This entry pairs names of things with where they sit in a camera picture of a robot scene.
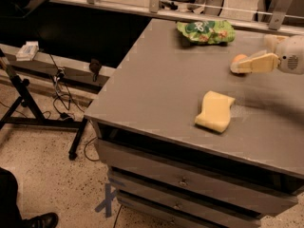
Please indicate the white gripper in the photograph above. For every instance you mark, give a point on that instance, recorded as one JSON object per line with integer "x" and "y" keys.
{"x": 291, "y": 55}

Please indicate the orange fruit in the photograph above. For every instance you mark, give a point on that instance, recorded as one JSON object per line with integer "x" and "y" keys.
{"x": 239, "y": 57}

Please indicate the green rice chip bag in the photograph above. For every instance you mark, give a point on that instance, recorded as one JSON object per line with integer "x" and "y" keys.
{"x": 207, "y": 32}

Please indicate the yellow sponge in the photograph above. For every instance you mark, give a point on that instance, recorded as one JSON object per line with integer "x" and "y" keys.
{"x": 215, "y": 111}

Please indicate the grey drawer cabinet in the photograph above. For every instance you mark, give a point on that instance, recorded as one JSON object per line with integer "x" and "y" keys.
{"x": 163, "y": 164}

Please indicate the black plug on ledge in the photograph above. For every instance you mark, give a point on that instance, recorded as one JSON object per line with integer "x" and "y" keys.
{"x": 95, "y": 68}

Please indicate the black tripod stand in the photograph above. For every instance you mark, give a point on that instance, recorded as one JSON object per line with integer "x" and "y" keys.
{"x": 38, "y": 117}

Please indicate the white box on ledge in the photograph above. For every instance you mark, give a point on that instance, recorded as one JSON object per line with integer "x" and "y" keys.
{"x": 28, "y": 51}

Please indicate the black shoe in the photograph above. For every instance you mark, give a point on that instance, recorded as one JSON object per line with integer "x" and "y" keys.
{"x": 48, "y": 220}

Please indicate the black dark trouser leg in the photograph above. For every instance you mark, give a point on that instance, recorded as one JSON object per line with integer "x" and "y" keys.
{"x": 9, "y": 212}

